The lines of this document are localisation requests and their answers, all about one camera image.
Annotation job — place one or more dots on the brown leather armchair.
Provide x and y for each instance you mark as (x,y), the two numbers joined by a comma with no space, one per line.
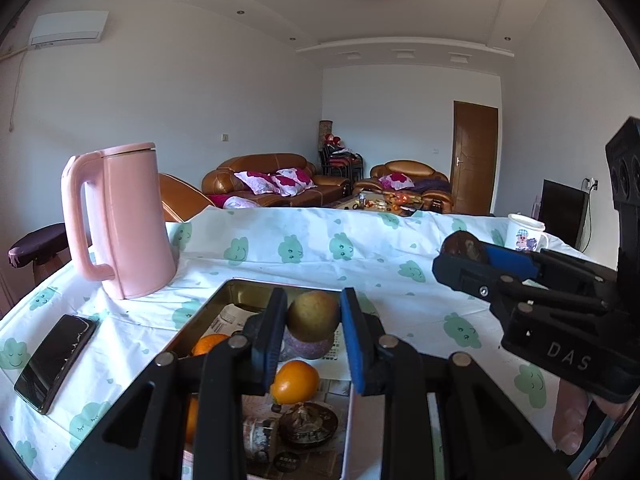
(415,167)
(182,200)

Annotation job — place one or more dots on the small tan round fruit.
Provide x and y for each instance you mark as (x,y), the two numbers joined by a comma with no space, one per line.
(312,315)

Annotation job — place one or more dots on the pink electric kettle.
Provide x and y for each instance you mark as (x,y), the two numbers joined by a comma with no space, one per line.
(130,220)

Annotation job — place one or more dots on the wooden coffee table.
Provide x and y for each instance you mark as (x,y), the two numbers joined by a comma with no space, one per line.
(360,202)

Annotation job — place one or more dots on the white cartoon print mug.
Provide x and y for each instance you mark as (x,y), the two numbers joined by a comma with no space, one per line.
(520,225)

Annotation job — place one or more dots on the person's right hand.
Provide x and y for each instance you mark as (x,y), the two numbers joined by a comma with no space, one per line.
(569,420)

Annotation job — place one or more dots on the pink metal tin box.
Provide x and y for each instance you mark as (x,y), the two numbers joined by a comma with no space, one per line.
(240,295)

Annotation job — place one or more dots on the large brown water chestnut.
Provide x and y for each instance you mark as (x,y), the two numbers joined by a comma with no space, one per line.
(307,425)

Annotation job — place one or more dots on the dark purple blanket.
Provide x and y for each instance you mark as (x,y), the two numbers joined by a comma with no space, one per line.
(432,186)

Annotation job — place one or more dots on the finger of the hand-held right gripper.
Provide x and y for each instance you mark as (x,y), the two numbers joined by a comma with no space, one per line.
(510,262)
(465,275)

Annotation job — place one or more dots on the brown leather three-seat sofa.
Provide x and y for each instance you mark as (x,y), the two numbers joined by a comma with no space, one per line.
(265,162)

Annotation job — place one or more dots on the wall socket with plug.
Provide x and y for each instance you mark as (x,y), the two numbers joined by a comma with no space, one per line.
(592,183)

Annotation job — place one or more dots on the white wall air conditioner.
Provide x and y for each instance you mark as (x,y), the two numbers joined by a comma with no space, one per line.
(67,27)

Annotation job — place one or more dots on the black television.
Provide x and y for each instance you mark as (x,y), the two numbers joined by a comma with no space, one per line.
(560,210)

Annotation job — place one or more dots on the wooden stool purple cushion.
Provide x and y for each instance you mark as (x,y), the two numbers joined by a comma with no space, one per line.
(37,245)

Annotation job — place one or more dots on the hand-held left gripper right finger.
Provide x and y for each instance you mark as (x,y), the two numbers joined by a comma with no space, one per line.
(357,340)

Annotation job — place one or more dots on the brown wooden door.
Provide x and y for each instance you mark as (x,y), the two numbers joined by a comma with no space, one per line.
(475,160)

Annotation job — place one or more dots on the tall brown floor vase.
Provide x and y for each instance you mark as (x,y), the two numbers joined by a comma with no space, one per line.
(325,132)

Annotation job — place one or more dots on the white tablecloth green cloud print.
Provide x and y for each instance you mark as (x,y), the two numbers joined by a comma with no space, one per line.
(375,260)

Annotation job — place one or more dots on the white pillow magenta flowers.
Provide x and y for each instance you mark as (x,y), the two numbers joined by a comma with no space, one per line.
(295,180)
(392,180)
(255,182)

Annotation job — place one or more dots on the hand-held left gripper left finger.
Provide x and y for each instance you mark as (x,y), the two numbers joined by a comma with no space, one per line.
(272,330)

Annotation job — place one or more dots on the black smartphone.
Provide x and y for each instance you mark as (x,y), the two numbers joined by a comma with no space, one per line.
(55,360)

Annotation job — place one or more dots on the orange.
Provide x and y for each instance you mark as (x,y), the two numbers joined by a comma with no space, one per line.
(295,382)
(191,420)
(210,346)

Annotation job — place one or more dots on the pink white cushion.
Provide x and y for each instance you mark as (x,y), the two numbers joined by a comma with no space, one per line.
(240,203)

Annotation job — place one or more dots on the stacked dark chairs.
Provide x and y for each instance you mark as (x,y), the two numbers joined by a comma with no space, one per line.
(342,162)

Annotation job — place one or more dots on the round dark water chestnut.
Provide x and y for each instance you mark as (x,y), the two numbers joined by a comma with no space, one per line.
(460,246)

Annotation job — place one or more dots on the square ceiling light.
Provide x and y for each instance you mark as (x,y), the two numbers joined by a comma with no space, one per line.
(404,53)
(457,57)

